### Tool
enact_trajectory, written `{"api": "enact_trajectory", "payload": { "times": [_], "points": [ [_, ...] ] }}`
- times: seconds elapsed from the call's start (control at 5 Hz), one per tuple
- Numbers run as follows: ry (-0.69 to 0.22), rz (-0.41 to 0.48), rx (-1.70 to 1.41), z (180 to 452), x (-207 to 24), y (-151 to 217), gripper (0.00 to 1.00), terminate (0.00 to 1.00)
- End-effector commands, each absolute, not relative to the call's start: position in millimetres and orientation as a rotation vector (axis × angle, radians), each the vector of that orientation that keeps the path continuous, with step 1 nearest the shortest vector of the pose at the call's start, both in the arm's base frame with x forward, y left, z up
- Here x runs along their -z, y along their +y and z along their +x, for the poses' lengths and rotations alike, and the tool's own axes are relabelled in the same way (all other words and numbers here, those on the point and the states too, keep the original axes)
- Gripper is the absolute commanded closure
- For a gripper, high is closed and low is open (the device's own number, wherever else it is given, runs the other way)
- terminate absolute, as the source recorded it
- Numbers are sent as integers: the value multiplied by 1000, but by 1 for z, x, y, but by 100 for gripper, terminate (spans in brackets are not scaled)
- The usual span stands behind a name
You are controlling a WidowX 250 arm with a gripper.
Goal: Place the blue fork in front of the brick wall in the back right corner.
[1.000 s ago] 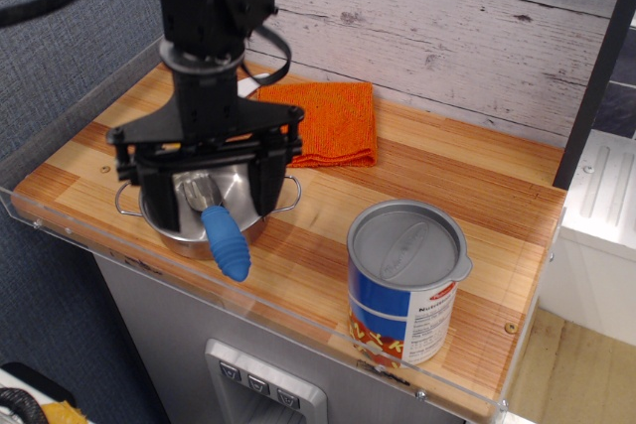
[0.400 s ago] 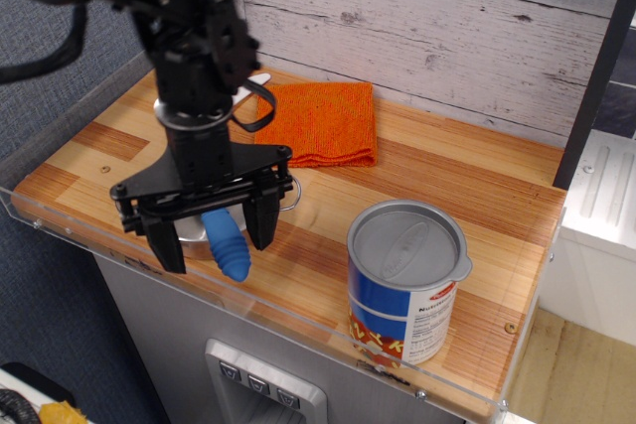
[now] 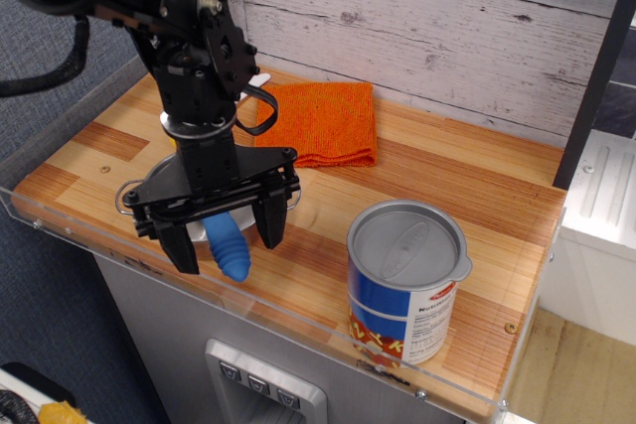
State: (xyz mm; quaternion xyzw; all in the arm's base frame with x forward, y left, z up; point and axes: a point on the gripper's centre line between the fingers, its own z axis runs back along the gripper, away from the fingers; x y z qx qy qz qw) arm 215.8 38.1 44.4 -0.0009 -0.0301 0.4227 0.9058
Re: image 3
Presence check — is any grey toy fridge cabinet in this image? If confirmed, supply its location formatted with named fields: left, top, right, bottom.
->
left=96, top=257, right=460, bottom=423

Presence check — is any clear acrylic guard rail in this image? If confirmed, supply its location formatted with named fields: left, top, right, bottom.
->
left=0, top=18, right=565, bottom=419

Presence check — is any blue handled metal fork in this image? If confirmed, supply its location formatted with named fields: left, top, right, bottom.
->
left=203, top=212, right=251, bottom=283

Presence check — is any dark grey right post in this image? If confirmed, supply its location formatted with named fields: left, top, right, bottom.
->
left=553, top=0, right=635, bottom=191

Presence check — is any silver ice dispenser panel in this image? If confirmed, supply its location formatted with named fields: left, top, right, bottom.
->
left=205, top=339, right=328, bottom=423

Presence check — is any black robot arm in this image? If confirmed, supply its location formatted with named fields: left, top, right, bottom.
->
left=1, top=0, right=299, bottom=274

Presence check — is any black and yellow bag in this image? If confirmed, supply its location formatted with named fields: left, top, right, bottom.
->
left=1, top=362, right=90, bottom=423

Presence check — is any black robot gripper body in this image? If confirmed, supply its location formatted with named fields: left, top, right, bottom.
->
left=123, top=111, right=299, bottom=240

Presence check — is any folded orange cloth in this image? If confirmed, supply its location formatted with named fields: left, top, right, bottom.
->
left=254, top=82, right=378, bottom=168

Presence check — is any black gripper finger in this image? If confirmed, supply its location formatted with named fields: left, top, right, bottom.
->
left=158, top=223, right=200, bottom=274
left=252, top=194, right=287, bottom=249

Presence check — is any blue labelled soup can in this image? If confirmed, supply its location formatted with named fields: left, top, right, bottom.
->
left=347, top=200, right=473, bottom=366

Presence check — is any yellow handled white toy knife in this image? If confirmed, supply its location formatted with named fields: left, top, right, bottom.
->
left=169, top=71, right=272, bottom=148

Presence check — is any white ribbed appliance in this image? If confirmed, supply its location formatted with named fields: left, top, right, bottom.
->
left=539, top=130, right=635, bottom=345

